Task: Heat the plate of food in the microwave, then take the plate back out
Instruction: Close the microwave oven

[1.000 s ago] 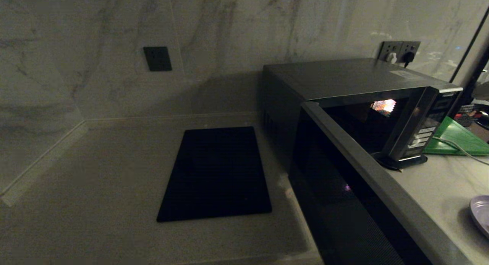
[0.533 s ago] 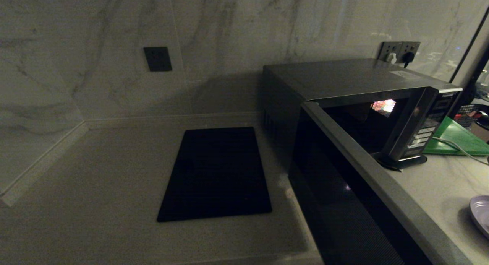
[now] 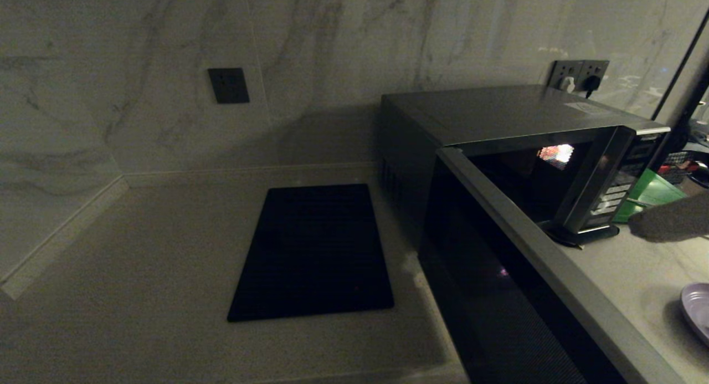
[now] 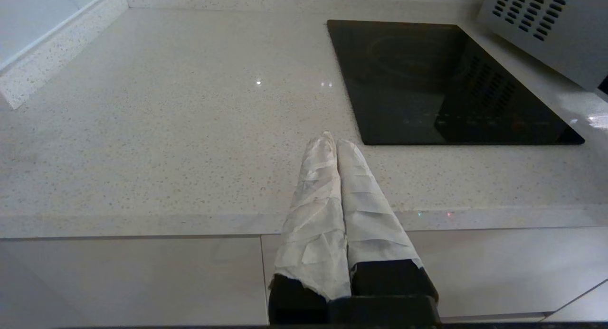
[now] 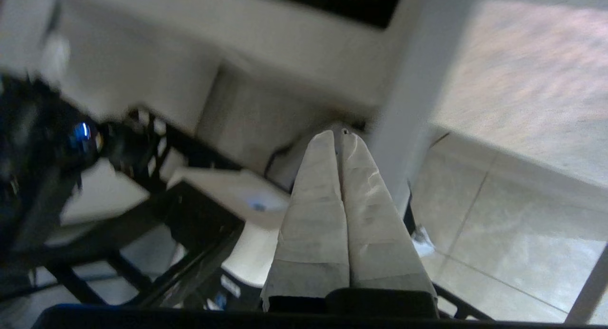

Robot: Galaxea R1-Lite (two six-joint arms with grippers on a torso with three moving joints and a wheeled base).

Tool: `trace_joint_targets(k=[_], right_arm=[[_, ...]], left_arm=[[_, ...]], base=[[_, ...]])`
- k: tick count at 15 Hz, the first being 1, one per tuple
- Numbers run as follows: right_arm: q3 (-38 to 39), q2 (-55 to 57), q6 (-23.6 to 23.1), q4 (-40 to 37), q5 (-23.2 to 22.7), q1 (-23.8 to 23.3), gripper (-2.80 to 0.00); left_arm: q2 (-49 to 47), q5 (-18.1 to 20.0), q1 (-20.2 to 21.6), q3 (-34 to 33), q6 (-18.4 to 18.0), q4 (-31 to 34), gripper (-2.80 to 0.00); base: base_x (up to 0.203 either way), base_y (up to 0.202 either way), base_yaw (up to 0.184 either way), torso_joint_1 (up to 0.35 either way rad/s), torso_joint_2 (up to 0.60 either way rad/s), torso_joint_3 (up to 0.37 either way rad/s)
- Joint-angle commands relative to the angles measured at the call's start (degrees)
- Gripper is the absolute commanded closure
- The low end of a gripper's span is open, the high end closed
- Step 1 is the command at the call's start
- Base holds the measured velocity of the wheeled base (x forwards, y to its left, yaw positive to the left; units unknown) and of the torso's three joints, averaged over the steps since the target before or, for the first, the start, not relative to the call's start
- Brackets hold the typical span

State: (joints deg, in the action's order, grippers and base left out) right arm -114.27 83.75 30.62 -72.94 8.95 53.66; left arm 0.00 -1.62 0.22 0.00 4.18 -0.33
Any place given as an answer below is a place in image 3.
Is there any purple round plate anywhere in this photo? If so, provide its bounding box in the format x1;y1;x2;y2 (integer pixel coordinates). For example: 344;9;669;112
680;283;709;347

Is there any black metal frame post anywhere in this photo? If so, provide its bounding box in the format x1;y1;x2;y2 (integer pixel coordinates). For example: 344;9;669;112
651;10;709;168

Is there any green cutting board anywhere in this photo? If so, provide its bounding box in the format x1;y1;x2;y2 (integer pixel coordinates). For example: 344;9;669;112
614;169;689;224

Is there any black glass induction cooktop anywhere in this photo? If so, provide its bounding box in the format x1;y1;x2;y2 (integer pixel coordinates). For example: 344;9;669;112
227;183;395;322

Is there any black wire basket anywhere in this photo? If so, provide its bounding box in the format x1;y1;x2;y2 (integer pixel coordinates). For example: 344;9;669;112
662;149;709;186

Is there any black single wall socket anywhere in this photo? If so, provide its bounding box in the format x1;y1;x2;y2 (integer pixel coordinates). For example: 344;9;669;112
208;68;250;104

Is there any grey double wall socket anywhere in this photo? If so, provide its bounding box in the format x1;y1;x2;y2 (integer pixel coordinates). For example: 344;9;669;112
547;60;610;94

